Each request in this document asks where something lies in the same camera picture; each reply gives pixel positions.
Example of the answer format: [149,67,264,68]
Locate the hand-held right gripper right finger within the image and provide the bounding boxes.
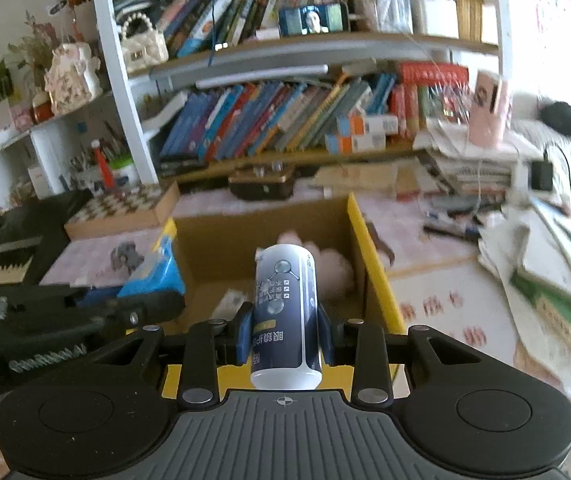
[318,305,483,407]

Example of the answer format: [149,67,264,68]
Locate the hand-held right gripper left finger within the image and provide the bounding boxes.
[85,302,256,407]

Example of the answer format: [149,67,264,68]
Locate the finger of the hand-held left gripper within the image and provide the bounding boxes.
[8,290,187,347]
[15,282,121,310]

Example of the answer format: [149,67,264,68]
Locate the blue wet wipes packet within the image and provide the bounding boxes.
[116,220,187,298]

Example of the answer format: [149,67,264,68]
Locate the small white red-label packet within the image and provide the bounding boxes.
[212,287,247,322]

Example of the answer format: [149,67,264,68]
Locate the white dark blue spray bottle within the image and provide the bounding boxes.
[250,243,324,391]

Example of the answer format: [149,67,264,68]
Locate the pink plush toy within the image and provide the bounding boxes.
[275,230,357,307]

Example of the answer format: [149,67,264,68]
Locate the yellow-edged cardboard box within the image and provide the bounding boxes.
[158,192,409,402]

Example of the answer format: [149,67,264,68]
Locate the black electronic keyboard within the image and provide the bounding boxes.
[0,189,94,287]

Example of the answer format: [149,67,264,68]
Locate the wooden chessboard box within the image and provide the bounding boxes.
[64,182,181,241]

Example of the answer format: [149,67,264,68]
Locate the pen holder with pens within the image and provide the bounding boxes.
[69,130,132,192]

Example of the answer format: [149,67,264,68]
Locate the red bottle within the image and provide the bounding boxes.
[92,139,116,192]

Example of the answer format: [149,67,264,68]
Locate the white green jar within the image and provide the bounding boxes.
[112,157,141,189]

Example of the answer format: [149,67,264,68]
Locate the wooden shelf board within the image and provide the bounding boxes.
[160,137,432,184]

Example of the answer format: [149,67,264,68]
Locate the white side shelf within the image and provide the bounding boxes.
[0,95,116,212]

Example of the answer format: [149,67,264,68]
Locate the dark brown music box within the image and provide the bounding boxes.
[228,162,297,201]

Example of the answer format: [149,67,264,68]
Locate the black pen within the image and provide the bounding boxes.
[423,224,481,241]

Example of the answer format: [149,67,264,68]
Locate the thin plywood sheets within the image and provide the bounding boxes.
[310,162,399,197]

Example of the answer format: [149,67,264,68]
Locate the red lidded jar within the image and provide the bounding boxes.
[32,92,54,124]

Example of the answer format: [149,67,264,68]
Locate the floral ceramic ornament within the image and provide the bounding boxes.
[44,42,102,116]

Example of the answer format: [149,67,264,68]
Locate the long row of books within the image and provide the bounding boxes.
[158,62,471,162]

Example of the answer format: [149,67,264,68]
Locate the green book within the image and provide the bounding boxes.
[510,267,571,379]

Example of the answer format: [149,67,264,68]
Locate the pile of papers and books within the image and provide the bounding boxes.
[518,197,571,319]

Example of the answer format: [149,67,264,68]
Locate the dried flower bouquet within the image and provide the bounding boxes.
[9,10,62,77]

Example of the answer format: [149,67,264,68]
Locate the white pearl handbag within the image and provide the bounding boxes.
[118,12,170,74]

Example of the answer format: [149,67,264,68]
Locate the black power adapter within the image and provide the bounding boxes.
[530,160,554,192]

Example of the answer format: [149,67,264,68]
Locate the leaning stack of books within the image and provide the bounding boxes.
[158,0,279,59]

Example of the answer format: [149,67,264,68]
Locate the black phone with lit screen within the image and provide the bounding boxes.
[278,2,351,38]

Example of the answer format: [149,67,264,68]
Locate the white paper bag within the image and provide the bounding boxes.
[410,0,461,39]

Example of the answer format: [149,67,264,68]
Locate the bamboo blind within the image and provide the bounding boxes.
[453,0,497,44]

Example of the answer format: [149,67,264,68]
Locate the white shelf frame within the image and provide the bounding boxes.
[90,0,516,186]

